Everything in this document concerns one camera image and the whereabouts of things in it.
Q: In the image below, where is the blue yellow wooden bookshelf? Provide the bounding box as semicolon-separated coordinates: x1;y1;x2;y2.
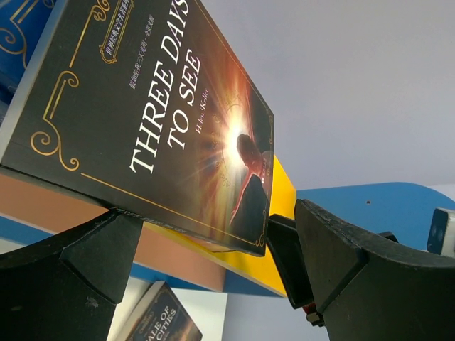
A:
1;164;454;296

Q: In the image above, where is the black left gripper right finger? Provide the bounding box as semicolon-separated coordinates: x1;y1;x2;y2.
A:
294;200;454;340

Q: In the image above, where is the A Tale of Two Cities book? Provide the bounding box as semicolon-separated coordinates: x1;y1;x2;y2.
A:
116;281;203;341

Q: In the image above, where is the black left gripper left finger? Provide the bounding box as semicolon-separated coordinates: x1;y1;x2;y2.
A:
1;211;142;340

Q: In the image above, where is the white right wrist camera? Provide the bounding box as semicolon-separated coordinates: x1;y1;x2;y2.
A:
427;208;454;258

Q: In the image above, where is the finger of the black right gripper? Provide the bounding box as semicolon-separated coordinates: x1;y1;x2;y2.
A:
266;214;314;310

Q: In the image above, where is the Three Days to See book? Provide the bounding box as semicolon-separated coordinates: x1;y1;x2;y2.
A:
1;1;274;244

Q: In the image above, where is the Animal Farm book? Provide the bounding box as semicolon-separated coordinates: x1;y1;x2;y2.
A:
1;0;56;105

